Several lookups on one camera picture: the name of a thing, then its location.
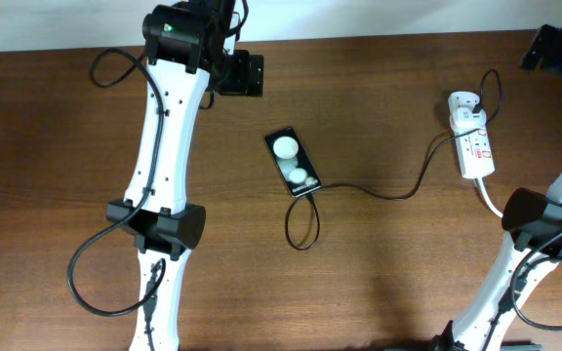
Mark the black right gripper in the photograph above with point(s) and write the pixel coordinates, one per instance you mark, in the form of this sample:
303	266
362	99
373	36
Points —
559	43

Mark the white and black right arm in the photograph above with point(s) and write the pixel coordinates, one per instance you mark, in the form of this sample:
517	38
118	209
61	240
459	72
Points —
531	245

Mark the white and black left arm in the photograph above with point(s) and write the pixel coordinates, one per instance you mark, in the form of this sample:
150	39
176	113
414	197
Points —
188	54

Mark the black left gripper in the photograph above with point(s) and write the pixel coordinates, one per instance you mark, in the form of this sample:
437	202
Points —
247	79

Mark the black flip smartphone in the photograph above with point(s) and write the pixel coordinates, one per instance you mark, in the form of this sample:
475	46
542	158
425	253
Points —
292	162

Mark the white USB charger adapter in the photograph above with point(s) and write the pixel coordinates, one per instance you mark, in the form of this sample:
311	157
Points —
463	119

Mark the white power strip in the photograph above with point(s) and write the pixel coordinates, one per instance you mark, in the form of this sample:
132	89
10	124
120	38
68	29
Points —
473	146

